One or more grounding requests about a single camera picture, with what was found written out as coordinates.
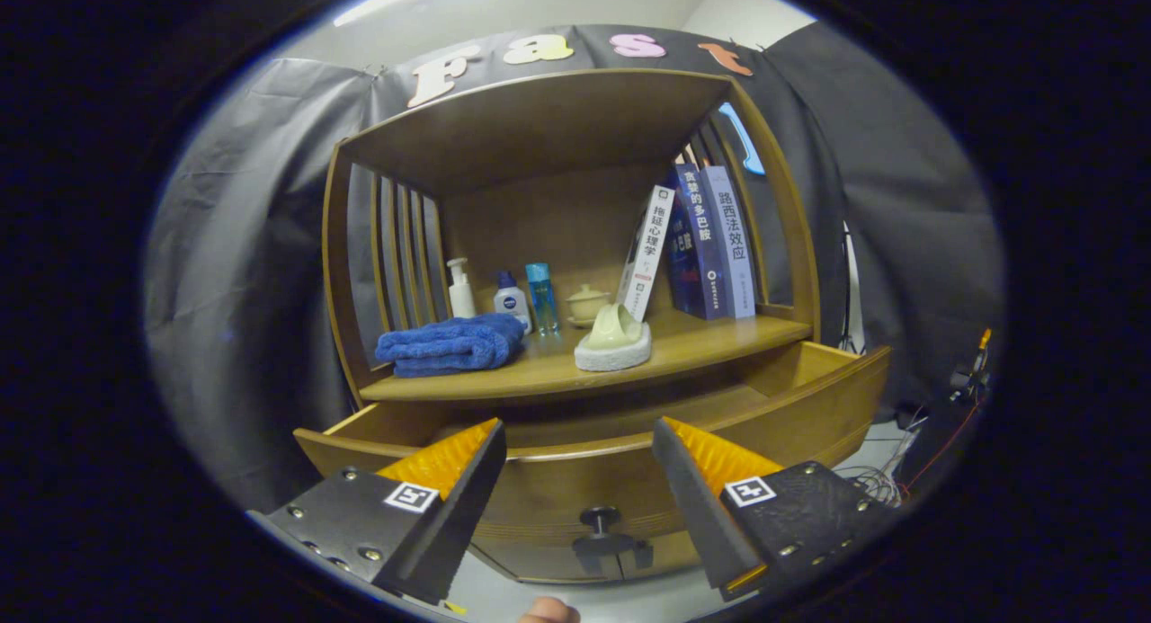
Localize wooden cabinet with shelf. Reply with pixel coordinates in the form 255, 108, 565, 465
322, 67, 821, 588

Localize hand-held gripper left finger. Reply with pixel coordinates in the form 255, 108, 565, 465
247, 418, 509, 606

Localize wooden drawer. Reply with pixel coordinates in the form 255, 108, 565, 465
293, 340, 893, 552

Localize wooden countertop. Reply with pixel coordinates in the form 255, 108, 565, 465
360, 307, 813, 404

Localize cream lidded teacup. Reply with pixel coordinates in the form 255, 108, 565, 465
566, 284, 612, 329

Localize black backdrop cloth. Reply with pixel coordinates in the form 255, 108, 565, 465
144, 22, 1006, 516

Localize red cable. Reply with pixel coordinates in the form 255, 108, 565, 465
902, 398, 981, 496

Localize white bottle with blue cap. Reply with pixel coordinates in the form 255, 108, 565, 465
493, 271, 532, 334

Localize clear blue bottle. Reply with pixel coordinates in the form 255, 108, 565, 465
525, 263, 560, 336

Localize wooden cabinet door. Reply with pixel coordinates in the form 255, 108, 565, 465
620, 524, 707, 577
469, 538, 621, 585

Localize white pump bottle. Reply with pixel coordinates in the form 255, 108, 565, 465
446, 257, 477, 320

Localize pale grey book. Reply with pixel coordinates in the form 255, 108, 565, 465
701, 165, 758, 320

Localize black light stand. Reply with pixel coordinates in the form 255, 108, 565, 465
839, 223, 866, 354

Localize dark blue book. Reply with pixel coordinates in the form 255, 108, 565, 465
665, 165, 729, 321

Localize tangled white cables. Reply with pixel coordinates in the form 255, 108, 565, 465
836, 461, 905, 509

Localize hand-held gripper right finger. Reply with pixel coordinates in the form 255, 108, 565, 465
651, 416, 900, 603

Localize black device with orange part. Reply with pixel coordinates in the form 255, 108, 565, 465
949, 328, 995, 404

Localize folded blue towel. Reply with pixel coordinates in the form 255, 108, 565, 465
374, 313, 528, 378

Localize white book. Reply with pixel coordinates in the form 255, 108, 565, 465
615, 185, 676, 323

